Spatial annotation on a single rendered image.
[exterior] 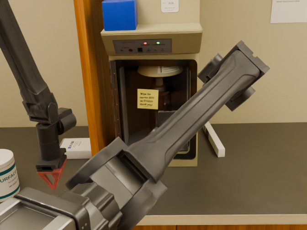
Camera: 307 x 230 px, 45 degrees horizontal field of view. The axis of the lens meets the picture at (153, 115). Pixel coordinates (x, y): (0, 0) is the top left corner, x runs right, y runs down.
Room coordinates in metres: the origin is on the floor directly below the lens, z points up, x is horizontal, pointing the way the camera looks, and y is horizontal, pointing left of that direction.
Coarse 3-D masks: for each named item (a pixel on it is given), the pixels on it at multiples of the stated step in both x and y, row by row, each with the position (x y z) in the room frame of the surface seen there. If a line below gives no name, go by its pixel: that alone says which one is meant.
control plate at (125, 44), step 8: (112, 40) 1.18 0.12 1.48; (120, 40) 1.18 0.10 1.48; (128, 40) 1.18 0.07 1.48; (136, 40) 1.18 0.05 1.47; (144, 40) 1.18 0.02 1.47; (152, 40) 1.18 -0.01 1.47; (160, 40) 1.18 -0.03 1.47; (168, 40) 1.18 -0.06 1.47; (120, 48) 1.21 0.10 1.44; (128, 48) 1.21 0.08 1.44; (136, 48) 1.21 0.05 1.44; (144, 48) 1.21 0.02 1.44; (152, 48) 1.21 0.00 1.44; (160, 48) 1.21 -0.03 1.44; (168, 48) 1.21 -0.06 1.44
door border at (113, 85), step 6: (114, 66) 1.26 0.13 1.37; (114, 72) 1.26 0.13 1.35; (114, 78) 1.26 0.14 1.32; (114, 84) 1.26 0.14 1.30; (114, 90) 1.26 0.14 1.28; (114, 96) 1.26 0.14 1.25; (114, 102) 1.26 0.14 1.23; (114, 108) 1.26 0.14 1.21; (114, 114) 1.26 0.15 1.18; (114, 126) 1.26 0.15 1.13; (120, 126) 1.26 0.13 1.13; (120, 132) 1.26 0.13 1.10
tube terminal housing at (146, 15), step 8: (144, 0) 1.27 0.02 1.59; (152, 0) 1.27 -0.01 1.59; (184, 0) 1.26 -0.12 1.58; (192, 0) 1.26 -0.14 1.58; (144, 8) 1.27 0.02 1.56; (152, 8) 1.27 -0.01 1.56; (160, 8) 1.27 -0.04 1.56; (184, 8) 1.26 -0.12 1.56; (192, 8) 1.26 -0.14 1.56; (144, 16) 1.27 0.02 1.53; (152, 16) 1.27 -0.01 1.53; (160, 16) 1.27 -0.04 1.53; (168, 16) 1.26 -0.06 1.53; (176, 16) 1.26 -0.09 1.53; (184, 16) 1.26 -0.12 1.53; (192, 16) 1.26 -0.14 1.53; (112, 56) 1.27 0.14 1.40; (120, 56) 1.27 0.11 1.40; (128, 56) 1.27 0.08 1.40; (136, 56) 1.27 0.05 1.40; (144, 56) 1.27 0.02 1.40; (152, 56) 1.27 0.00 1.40; (160, 56) 1.27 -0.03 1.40; (168, 56) 1.26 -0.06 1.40; (176, 56) 1.26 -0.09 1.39; (184, 56) 1.26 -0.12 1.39; (192, 56) 1.26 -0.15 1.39; (176, 160) 1.26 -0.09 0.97; (184, 160) 1.26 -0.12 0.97; (192, 160) 1.26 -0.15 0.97
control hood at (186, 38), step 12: (144, 24) 1.26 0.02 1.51; (156, 24) 1.25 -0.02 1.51; (168, 24) 1.24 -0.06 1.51; (180, 24) 1.24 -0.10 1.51; (192, 24) 1.23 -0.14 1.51; (108, 36) 1.16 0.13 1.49; (120, 36) 1.16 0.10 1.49; (132, 36) 1.16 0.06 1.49; (144, 36) 1.16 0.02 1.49; (156, 36) 1.16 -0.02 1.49; (168, 36) 1.16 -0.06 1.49; (180, 36) 1.16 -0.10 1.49; (192, 36) 1.16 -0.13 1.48; (108, 48) 1.22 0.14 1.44; (180, 48) 1.21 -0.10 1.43; (192, 48) 1.21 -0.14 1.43
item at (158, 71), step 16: (128, 64) 1.25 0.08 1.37; (144, 64) 1.25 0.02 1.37; (160, 64) 1.24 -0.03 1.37; (176, 64) 1.23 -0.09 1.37; (192, 64) 1.23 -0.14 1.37; (128, 80) 1.25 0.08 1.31; (144, 80) 1.25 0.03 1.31; (160, 80) 1.24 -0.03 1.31; (176, 80) 1.23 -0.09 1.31; (192, 80) 1.23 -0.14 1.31; (128, 96) 1.26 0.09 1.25; (160, 96) 1.24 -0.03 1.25; (176, 96) 1.23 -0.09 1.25; (128, 112) 1.26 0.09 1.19; (144, 112) 1.25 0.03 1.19; (128, 128) 1.26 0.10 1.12; (144, 128) 1.25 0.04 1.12; (128, 144) 1.26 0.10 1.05; (192, 144) 1.23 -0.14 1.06
